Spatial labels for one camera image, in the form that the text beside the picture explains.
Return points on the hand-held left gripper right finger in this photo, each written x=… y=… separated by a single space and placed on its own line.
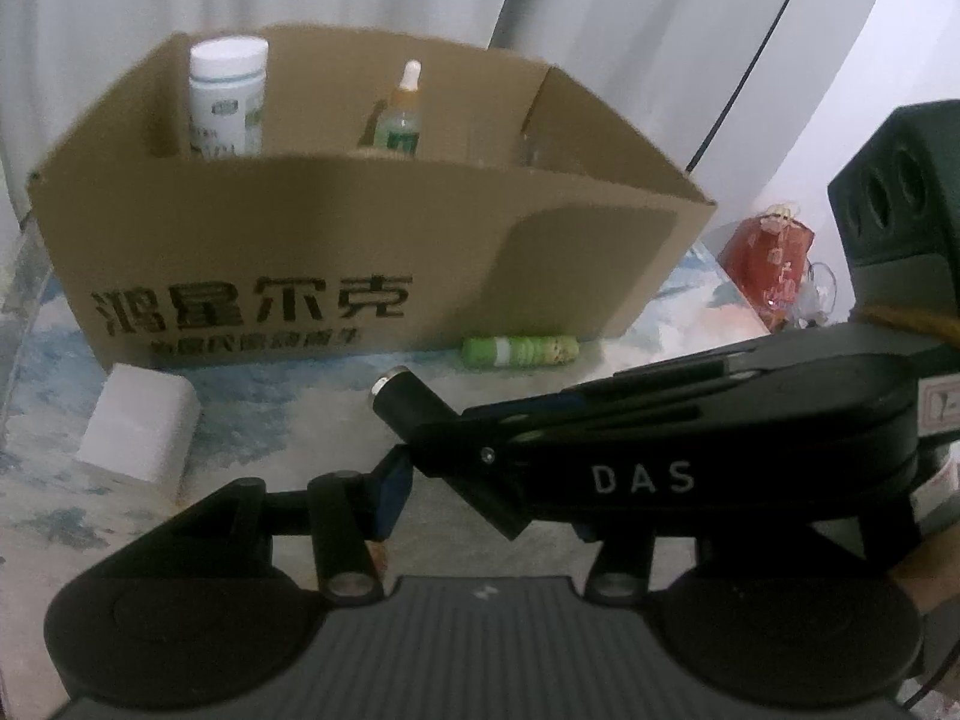
x=626 y=559

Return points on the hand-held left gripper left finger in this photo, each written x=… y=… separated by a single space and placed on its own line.
x=394 y=491

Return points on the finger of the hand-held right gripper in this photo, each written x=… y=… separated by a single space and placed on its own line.
x=675 y=367
x=457 y=439

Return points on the black cylinder with silver tip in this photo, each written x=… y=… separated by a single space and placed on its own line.
x=420 y=401

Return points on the brown cardboard box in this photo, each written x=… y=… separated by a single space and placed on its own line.
x=300 y=240

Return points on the small green dropper bottle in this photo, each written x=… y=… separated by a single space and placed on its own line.
x=405 y=127

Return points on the white pill bottle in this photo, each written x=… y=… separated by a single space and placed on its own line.
x=225 y=90

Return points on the person's right hand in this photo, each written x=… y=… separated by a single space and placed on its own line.
x=934 y=574

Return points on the green patterned tube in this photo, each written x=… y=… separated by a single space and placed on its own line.
x=517 y=351

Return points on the red packet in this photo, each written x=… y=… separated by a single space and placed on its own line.
x=765 y=262

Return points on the blue printed table mat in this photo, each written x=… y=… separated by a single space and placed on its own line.
x=262 y=427

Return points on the clear plastic packaging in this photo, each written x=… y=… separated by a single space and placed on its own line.
x=817 y=292

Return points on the white foam block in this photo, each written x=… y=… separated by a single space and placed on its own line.
x=135 y=420

